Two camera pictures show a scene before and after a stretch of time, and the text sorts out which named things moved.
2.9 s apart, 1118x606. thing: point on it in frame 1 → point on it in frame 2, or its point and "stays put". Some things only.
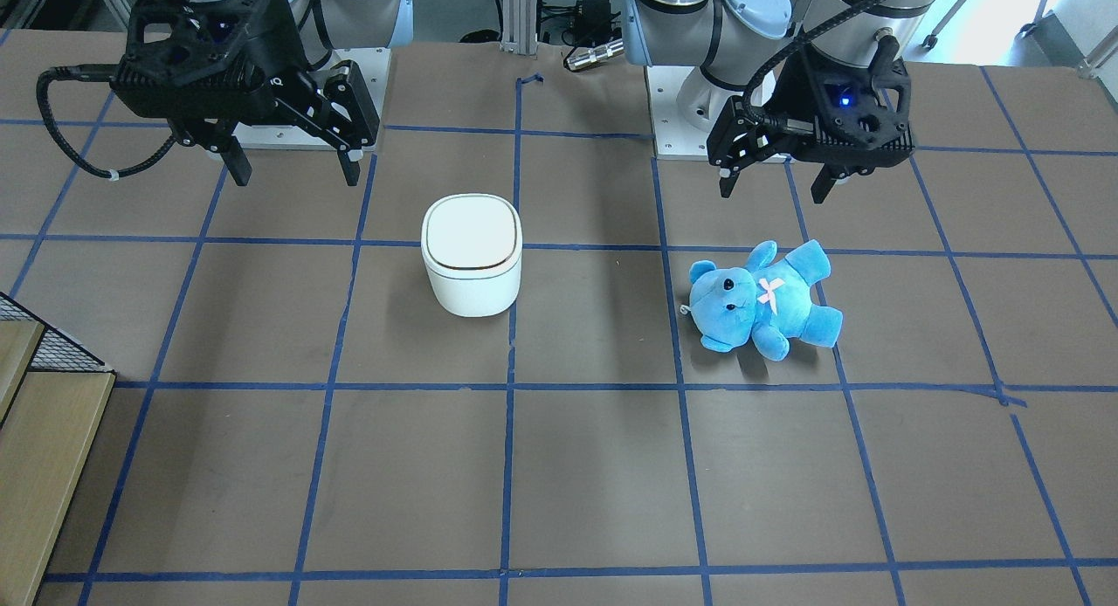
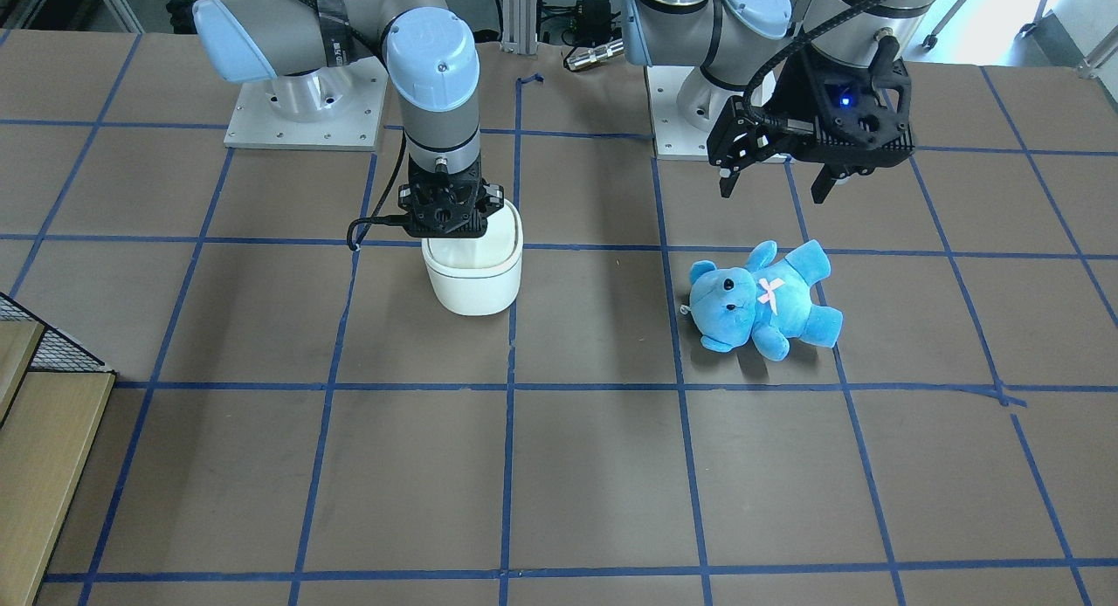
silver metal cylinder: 596,54 stays put
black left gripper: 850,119 stays put
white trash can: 472,248 stays put
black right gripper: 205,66 → 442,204
